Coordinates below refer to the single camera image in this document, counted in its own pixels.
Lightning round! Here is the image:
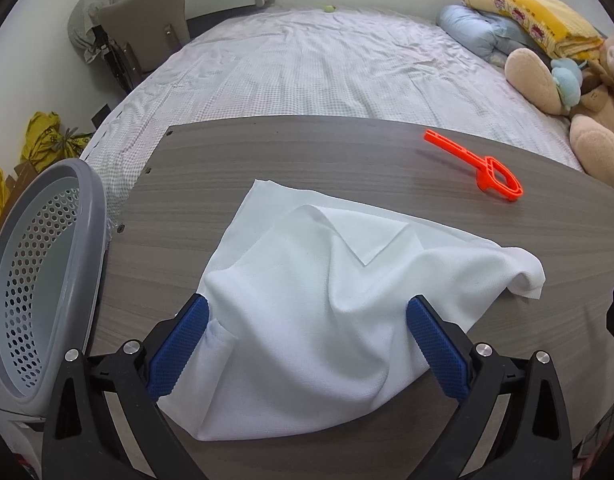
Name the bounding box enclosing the white cloth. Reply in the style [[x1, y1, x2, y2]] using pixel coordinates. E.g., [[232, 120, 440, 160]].
[[154, 178, 546, 442]]

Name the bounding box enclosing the light blue pillow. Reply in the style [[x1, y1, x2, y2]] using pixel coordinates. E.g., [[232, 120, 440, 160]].
[[435, 5, 532, 58]]

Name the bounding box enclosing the grey perforated basket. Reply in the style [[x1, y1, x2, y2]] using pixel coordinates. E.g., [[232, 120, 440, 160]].
[[0, 158, 109, 406]]

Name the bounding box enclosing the brown teddy bear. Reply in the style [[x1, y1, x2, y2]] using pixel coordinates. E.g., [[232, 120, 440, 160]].
[[504, 35, 614, 191]]

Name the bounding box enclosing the small blue plush toy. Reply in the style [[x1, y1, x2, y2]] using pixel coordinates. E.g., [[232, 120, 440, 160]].
[[551, 57, 585, 103]]

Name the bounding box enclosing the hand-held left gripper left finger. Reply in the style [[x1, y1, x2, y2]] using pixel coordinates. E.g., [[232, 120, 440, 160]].
[[41, 294, 210, 480]]

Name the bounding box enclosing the grey chair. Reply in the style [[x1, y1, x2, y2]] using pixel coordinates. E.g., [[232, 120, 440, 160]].
[[98, 0, 192, 93]]

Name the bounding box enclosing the grey cloth on chair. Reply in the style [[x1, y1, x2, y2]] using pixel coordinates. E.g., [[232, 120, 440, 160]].
[[68, 0, 138, 65]]

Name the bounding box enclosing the bed with checked sheet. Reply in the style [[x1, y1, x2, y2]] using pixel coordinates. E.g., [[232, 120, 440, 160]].
[[82, 7, 588, 211]]

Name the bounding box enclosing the orange plastic tool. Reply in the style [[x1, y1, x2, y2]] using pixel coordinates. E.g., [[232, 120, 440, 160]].
[[423, 129, 525, 204]]

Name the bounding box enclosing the yellow folded blanket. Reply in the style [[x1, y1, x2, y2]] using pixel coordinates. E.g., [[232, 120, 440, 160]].
[[461, 0, 605, 61]]

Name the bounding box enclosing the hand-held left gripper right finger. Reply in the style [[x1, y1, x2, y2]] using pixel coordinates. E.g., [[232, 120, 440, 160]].
[[406, 295, 574, 480]]

